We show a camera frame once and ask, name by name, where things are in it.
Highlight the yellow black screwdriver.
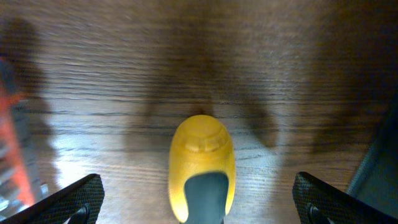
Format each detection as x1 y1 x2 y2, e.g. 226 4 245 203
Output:
168 115 236 224

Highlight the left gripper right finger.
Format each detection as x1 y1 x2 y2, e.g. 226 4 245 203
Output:
292 172 397 224

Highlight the orange bit holder strip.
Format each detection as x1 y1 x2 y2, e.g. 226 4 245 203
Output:
1 57 35 221

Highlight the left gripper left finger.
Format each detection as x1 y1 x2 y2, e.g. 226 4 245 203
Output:
1 174 104 224

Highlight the black box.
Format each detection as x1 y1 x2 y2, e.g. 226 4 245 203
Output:
346 95 397 218

